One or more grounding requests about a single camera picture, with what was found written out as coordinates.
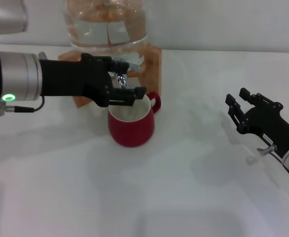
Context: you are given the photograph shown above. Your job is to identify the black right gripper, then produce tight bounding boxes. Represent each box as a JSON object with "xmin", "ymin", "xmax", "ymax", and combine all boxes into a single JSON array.
[{"xmin": 225, "ymin": 87, "xmax": 289, "ymax": 158}]

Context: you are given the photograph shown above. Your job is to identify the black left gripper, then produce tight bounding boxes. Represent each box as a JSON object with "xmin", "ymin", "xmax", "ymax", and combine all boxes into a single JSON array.
[{"xmin": 39, "ymin": 53, "xmax": 147, "ymax": 108}]

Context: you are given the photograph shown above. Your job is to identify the chrome faucet with lever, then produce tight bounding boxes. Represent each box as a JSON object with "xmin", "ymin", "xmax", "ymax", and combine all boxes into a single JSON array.
[{"xmin": 111, "ymin": 57, "xmax": 145, "ymax": 89}]

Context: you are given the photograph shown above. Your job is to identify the red ceramic cup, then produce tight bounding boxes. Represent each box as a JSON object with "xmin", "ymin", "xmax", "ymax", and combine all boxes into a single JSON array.
[{"xmin": 107, "ymin": 91, "xmax": 162, "ymax": 148}]

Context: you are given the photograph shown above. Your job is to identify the metal pin on right gripper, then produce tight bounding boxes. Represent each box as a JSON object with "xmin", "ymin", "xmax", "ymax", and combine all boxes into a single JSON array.
[{"xmin": 256, "ymin": 145, "xmax": 278, "ymax": 156}]

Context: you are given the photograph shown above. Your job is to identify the wooden dispenser stand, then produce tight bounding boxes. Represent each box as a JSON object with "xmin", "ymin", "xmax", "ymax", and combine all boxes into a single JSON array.
[{"xmin": 58, "ymin": 43, "xmax": 163, "ymax": 109}]

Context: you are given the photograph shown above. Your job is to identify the glass water dispenser jar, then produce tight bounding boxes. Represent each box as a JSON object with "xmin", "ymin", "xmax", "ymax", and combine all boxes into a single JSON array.
[{"xmin": 64, "ymin": 0, "xmax": 150, "ymax": 75}]

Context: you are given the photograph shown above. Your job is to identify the thin right wrist cable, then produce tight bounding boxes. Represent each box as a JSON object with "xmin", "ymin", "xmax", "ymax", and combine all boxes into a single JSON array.
[{"xmin": 270, "ymin": 153, "xmax": 289, "ymax": 176}]

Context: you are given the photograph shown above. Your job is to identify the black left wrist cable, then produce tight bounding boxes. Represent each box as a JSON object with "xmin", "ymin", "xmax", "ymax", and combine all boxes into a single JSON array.
[{"xmin": 0, "ymin": 96, "xmax": 45, "ymax": 116}]

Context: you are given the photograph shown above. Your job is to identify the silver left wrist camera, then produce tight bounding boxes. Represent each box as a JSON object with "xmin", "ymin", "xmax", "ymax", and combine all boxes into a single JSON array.
[{"xmin": 0, "ymin": 0, "xmax": 30, "ymax": 35}]

